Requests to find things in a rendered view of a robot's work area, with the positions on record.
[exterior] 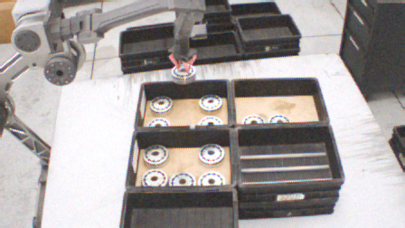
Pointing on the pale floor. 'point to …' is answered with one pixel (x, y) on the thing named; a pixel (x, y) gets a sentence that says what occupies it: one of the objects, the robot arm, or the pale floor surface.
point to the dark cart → (374, 44)
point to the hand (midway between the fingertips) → (183, 68)
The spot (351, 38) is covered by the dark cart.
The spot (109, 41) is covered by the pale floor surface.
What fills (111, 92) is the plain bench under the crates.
